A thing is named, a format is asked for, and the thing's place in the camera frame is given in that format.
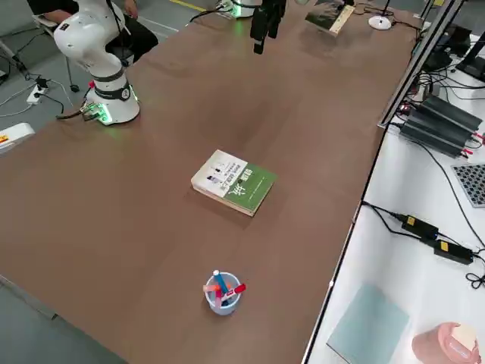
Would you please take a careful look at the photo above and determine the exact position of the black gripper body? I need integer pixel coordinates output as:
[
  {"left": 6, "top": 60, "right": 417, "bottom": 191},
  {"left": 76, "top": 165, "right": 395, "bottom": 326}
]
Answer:
[{"left": 258, "top": 0, "right": 288, "bottom": 18}]

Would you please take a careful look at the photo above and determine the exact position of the dark book with hands cover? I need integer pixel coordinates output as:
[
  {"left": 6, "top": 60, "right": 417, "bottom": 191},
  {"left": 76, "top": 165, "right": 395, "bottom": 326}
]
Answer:
[{"left": 305, "top": 0, "right": 356, "bottom": 38}]

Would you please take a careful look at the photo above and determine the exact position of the green and white book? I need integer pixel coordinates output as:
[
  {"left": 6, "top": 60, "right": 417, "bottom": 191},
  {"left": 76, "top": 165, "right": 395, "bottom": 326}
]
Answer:
[{"left": 190, "top": 149, "right": 278, "bottom": 218}]

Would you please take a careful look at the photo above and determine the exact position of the white desk lamp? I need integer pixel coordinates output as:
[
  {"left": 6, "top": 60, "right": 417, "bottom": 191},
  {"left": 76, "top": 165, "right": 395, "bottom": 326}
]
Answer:
[{"left": 368, "top": 0, "right": 393, "bottom": 30}]

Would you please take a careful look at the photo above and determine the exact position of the black finned power supply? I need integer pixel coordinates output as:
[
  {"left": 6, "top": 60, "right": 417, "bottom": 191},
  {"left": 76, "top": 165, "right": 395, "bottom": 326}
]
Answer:
[
  {"left": 399, "top": 109, "right": 477, "bottom": 157},
  {"left": 412, "top": 95, "right": 485, "bottom": 133}
]

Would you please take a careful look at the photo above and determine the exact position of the grey chair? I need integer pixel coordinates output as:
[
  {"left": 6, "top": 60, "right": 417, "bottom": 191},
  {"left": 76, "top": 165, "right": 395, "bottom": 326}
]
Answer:
[{"left": 32, "top": 14, "right": 83, "bottom": 93}]

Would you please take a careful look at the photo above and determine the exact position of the checkered calibration board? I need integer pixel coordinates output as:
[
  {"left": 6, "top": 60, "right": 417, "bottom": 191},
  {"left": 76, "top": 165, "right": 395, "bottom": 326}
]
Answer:
[{"left": 450, "top": 163, "right": 485, "bottom": 209}]

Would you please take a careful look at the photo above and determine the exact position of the white power strip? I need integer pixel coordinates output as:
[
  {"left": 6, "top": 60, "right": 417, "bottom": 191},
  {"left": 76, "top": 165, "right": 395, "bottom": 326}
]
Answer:
[{"left": 26, "top": 83, "right": 50, "bottom": 105}]

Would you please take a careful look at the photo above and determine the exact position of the blue pen white cap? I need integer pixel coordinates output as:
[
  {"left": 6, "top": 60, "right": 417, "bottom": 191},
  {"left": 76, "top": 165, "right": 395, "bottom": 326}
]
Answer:
[{"left": 213, "top": 269, "right": 230, "bottom": 296}]

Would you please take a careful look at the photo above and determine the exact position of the pink pen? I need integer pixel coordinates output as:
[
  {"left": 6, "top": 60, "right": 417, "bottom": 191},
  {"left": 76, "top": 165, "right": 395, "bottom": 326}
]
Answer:
[{"left": 204, "top": 284, "right": 224, "bottom": 306}]

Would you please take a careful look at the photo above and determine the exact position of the white box with orange label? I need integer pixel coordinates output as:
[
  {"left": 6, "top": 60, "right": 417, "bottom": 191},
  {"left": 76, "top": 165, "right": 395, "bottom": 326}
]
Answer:
[{"left": 0, "top": 122, "right": 36, "bottom": 157}]

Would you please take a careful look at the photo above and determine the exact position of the black power adapter yellow label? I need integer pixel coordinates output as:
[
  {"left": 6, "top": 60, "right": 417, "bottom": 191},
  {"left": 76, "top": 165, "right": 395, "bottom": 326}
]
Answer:
[{"left": 433, "top": 239, "right": 474, "bottom": 265}]

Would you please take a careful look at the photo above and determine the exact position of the light blue pen cup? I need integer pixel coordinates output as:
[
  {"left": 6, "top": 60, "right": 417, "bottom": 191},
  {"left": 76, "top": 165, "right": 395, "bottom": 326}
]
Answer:
[{"left": 203, "top": 271, "right": 242, "bottom": 317}]

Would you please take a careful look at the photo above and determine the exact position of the light blue sheet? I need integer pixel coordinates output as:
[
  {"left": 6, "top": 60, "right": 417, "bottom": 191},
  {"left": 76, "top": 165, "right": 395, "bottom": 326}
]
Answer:
[{"left": 326, "top": 284, "right": 411, "bottom": 364}]

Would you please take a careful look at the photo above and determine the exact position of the pink container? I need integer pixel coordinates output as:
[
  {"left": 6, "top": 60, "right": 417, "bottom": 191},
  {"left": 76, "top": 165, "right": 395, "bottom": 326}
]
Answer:
[{"left": 411, "top": 322, "right": 479, "bottom": 364}]

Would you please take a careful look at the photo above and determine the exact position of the black lamp cable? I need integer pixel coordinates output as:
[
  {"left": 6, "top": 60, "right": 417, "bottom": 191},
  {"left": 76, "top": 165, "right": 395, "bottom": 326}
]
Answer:
[{"left": 354, "top": 2, "right": 422, "bottom": 30}]

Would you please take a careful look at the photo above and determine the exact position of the aluminium frame post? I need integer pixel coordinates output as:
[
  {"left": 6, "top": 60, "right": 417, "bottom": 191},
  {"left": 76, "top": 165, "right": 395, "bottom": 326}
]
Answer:
[{"left": 377, "top": 0, "right": 458, "bottom": 130}]

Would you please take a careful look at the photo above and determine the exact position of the black adapter cable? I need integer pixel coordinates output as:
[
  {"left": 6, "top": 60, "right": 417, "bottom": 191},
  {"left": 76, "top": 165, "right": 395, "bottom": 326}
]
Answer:
[{"left": 361, "top": 202, "right": 408, "bottom": 233}]

